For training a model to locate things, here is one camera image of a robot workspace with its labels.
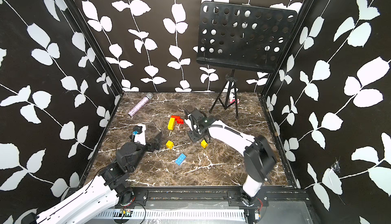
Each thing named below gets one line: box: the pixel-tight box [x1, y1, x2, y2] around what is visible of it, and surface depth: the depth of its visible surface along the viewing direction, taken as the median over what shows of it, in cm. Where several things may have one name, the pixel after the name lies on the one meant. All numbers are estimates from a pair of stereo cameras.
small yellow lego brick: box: [165, 140, 175, 150], surface depth 92 cm
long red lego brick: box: [170, 115, 185, 125], surface depth 104 cm
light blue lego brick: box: [175, 152, 187, 166], surface depth 87 cm
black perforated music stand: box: [196, 1, 298, 119], surface depth 65 cm
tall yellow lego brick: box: [167, 117, 176, 130], surface depth 102 cm
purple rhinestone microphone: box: [127, 92, 154, 117], surface depth 113 cm
